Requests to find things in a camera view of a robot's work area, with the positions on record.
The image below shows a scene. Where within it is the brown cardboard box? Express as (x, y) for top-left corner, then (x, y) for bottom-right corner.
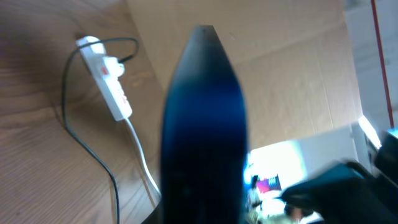
(128, 0), (363, 149)

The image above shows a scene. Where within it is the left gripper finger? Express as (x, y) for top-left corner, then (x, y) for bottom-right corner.
(279, 161), (397, 224)

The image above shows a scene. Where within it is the white box in background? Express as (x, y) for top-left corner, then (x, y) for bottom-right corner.
(244, 123), (374, 218)

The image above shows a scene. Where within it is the white charger adapter plug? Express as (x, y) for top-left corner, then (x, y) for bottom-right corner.
(76, 35), (106, 57)

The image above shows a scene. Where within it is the white power strip cord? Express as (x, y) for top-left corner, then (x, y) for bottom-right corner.
(125, 117), (162, 200)

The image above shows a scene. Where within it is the black USB charging cable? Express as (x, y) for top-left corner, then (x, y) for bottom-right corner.
(61, 37), (140, 224)

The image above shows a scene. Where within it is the blue Samsung Galaxy smartphone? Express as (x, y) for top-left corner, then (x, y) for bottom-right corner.
(160, 25), (248, 223)

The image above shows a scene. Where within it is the white power strip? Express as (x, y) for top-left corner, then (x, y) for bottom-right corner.
(80, 47), (132, 121)

